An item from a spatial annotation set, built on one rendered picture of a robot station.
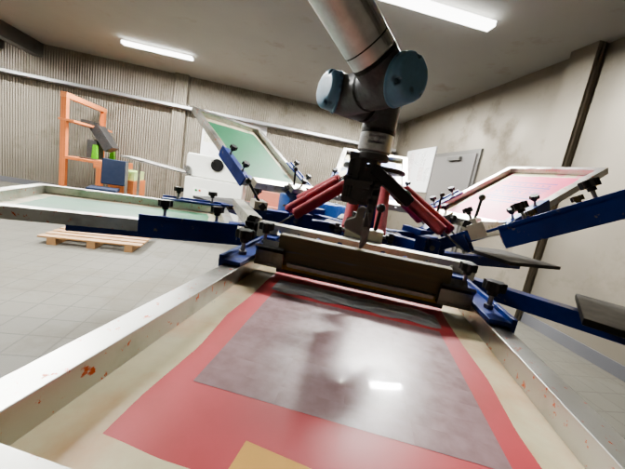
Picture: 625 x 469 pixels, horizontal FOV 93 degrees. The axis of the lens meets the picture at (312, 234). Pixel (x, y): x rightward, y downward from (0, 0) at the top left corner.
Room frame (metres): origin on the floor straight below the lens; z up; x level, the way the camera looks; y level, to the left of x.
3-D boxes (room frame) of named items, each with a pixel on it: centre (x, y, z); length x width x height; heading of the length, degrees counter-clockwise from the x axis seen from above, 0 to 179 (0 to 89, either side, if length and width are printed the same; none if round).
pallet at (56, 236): (3.63, 2.61, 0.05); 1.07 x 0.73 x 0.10; 103
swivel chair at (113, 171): (5.18, 3.77, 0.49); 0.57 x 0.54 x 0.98; 7
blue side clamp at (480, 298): (0.68, -0.41, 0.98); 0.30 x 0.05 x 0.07; 172
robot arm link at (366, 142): (0.69, -0.10, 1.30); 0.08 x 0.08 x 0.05
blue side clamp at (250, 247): (0.76, 0.15, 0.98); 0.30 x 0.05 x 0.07; 172
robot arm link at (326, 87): (0.63, -0.03, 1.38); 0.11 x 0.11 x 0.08; 30
